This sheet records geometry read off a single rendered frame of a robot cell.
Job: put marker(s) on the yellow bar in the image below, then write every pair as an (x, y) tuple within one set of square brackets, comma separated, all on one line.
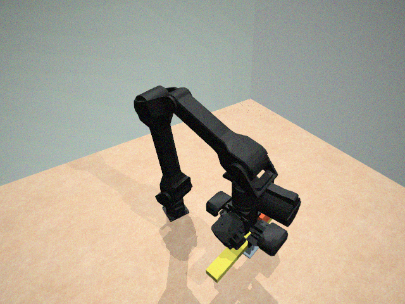
[(228, 257)]

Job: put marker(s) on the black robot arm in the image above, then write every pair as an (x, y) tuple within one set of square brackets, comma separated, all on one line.
[(242, 158)]

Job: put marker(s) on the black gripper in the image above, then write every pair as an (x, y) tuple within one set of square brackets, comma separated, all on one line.
[(268, 237)]

